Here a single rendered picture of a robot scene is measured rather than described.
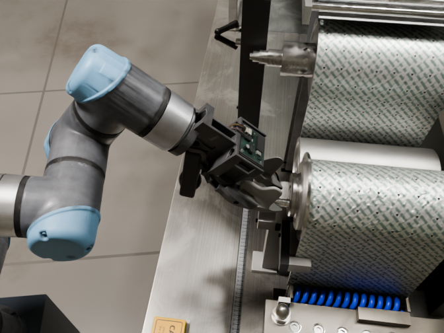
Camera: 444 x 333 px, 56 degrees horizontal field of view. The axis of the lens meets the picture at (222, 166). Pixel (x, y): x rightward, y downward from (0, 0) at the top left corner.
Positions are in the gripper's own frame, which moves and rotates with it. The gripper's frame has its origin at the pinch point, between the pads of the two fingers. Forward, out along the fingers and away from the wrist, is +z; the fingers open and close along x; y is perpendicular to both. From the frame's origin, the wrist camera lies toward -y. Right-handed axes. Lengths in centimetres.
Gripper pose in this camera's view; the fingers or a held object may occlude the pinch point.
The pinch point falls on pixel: (271, 197)
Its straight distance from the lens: 69.1
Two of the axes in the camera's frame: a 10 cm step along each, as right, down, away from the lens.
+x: 1.2, -7.8, 6.1
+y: 6.4, -4.1, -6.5
